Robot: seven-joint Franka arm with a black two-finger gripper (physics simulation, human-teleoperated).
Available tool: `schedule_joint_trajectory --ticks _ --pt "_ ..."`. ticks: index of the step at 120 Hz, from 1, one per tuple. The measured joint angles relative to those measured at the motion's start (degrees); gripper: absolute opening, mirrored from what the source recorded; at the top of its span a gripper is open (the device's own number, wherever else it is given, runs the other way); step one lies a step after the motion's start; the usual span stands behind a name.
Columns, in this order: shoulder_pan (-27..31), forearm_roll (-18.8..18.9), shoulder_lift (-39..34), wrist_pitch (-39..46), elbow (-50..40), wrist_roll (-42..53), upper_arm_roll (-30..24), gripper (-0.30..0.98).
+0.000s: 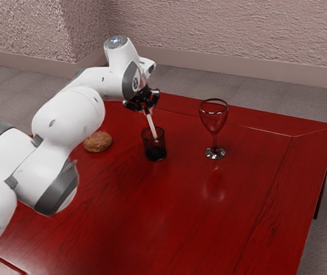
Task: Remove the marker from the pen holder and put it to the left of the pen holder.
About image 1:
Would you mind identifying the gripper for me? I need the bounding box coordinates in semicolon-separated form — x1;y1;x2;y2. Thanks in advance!
122;87;161;112

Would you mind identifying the white pen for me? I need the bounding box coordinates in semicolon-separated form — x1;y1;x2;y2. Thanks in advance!
145;108;159;143

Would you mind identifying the black mesh pen holder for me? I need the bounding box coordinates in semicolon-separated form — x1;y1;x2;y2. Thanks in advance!
141;126;168;162

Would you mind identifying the brown bread roll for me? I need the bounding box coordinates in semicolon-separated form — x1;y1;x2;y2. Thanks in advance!
83;131;113;153

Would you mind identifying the clear wine glass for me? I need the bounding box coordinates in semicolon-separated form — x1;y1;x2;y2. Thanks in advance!
198;98;229;160

